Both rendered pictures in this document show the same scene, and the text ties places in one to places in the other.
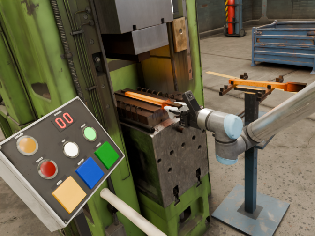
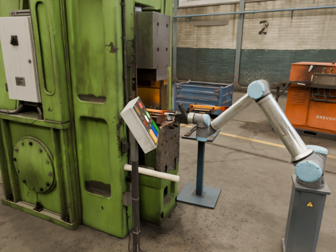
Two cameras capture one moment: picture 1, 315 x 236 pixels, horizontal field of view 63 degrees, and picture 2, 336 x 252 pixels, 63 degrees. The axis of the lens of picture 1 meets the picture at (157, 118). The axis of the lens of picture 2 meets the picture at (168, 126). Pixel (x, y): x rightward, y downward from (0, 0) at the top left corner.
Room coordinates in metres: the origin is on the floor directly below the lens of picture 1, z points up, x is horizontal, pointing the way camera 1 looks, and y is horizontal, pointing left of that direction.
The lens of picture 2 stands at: (-0.87, 0.88, 1.53)
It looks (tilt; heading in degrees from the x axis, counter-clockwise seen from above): 16 degrees down; 335
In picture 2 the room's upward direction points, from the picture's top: 1 degrees clockwise
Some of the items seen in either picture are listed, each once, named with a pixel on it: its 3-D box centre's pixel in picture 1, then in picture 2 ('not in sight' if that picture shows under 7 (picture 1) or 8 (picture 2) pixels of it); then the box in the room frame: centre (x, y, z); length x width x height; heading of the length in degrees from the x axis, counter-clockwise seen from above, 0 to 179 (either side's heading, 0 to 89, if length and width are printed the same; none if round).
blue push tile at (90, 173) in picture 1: (89, 173); (153, 131); (0.68, 0.24, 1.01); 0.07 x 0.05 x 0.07; 154
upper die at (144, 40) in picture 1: (123, 38); (139, 72); (1.32, 0.10, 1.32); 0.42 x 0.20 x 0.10; 39
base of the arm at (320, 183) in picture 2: not in sight; (311, 176); (0.30, -0.81, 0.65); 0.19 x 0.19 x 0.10
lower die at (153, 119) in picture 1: (136, 105); (140, 114); (1.32, 0.10, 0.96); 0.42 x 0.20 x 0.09; 39
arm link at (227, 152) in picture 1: (228, 147); (202, 133); (0.91, -0.27, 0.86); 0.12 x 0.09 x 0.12; 120
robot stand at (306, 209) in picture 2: not in sight; (303, 218); (0.30, -0.81, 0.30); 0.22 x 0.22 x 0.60; 48
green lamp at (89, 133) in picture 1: (89, 133); not in sight; (0.79, 0.24, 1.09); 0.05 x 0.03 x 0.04; 129
